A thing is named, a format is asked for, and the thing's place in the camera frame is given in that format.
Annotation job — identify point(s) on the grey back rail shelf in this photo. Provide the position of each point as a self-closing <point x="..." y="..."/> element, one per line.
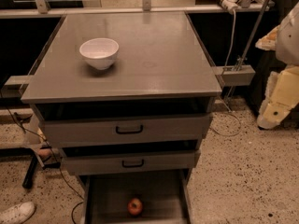
<point x="58" y="12"/>

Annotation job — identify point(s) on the grey metal bracket block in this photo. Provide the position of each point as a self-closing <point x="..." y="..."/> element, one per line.
<point x="232" y="77"/>

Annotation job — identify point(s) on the top grey drawer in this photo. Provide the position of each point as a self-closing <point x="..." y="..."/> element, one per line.
<point x="96" y="132"/>

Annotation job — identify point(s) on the metal diagonal rod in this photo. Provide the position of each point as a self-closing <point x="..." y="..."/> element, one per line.
<point x="241" y="60"/>

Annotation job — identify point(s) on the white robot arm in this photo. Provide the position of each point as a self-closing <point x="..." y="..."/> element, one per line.
<point x="287" y="45"/>

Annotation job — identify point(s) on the bottom open grey drawer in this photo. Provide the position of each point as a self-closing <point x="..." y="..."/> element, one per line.
<point x="163" y="193"/>

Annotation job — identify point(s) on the middle grey drawer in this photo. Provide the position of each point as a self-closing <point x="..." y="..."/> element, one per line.
<point x="134" y="162"/>

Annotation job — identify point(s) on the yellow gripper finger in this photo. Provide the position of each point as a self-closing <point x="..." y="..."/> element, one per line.
<point x="281" y="97"/>
<point x="268" y="42"/>

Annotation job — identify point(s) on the grey drawer cabinet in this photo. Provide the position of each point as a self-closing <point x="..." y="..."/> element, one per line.
<point x="161" y="70"/>

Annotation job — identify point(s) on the white ceramic bowl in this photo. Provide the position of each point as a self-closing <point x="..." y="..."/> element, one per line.
<point x="99" y="53"/>

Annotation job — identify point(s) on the red apple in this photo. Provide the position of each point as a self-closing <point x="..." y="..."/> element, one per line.
<point x="135" y="207"/>

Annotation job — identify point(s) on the white sneaker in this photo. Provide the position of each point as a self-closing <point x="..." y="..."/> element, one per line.
<point x="18" y="213"/>

